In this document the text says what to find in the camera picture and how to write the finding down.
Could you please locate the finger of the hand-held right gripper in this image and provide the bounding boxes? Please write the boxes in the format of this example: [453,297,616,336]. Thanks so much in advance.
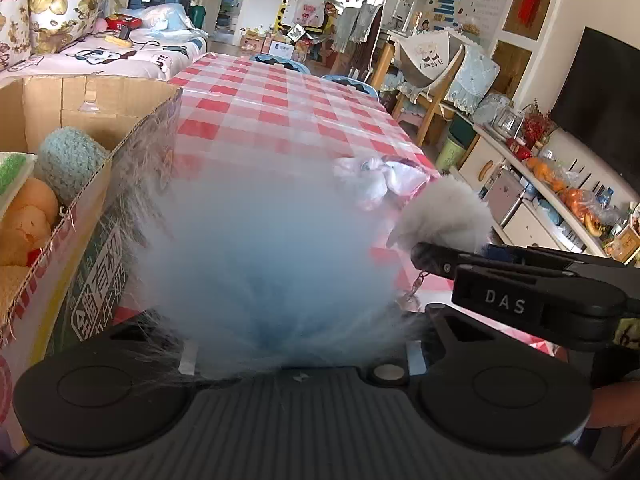
[482,245,640,288]
[411,242,631,351]

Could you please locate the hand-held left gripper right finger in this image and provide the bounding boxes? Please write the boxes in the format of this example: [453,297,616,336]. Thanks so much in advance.
[370,302,501,387]

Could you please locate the floral sofa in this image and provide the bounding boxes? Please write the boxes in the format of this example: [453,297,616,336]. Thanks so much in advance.
[0,0,208,83]

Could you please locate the blue chair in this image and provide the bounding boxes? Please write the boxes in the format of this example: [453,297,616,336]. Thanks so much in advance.
[320,74,379,99]
[249,53,312,74]

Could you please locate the pink printed sofa cover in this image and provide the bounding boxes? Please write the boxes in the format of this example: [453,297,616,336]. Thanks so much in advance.
[0,34,207,82]

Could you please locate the green white sponge cloth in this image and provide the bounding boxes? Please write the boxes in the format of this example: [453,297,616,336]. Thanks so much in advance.
[0,152,38,211]

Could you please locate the red toy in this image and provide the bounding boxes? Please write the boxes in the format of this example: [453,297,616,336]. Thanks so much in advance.
[104,14,144,32]

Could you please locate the yellow plush toy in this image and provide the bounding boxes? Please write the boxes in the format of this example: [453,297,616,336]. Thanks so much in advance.
[0,177,62,267]

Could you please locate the wooden chair with cover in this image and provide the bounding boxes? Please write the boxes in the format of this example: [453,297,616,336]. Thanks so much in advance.
[392,42,502,147]

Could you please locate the cardboard box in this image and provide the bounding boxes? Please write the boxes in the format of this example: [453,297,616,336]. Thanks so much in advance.
[0,76,184,456]

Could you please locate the red white checkered tablecloth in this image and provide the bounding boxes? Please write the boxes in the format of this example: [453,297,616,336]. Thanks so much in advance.
[115,52,566,361]

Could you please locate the red flower bouquet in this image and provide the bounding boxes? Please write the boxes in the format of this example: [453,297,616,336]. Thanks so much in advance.
[519,104,557,144]

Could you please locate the pile of oranges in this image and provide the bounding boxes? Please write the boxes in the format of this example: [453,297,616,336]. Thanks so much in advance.
[526,156,567,192]

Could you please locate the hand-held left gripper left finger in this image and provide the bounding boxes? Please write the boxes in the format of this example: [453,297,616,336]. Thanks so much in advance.
[112,320,203,387]

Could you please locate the pile of blue bedding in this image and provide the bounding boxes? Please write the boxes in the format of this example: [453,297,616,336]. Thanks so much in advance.
[126,0,209,42]

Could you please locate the teal knitted hat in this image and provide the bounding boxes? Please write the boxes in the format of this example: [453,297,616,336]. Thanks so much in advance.
[32,126,112,208]

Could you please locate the person's right forearm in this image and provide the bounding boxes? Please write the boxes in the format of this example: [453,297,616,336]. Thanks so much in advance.
[592,382,640,432]

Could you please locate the blue fluffy pom-pom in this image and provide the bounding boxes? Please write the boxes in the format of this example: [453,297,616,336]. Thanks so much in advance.
[105,105,436,393]

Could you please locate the floral sofa cushion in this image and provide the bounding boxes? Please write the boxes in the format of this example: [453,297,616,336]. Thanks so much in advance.
[27,0,102,54]
[0,0,32,72]

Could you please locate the wooden dining table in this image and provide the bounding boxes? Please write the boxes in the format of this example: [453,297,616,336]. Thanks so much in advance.
[369,30,416,92]

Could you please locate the cartons on floor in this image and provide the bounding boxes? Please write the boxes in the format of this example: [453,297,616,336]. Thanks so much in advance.
[239,29,312,62]

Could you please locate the green waste bin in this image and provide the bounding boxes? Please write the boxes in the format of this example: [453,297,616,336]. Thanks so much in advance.
[434,136,469,172]

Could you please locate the hanging clothes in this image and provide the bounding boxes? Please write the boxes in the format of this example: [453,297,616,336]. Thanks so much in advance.
[329,1,384,57]

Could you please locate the white fluffy pom-pom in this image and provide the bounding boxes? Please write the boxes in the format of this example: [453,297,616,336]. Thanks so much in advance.
[387,172,496,313]

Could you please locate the white television cabinet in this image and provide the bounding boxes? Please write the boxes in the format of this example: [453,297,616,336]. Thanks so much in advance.
[456,124,640,263]

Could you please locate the black television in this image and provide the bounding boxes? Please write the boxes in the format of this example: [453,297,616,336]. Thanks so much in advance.
[550,26,640,159]

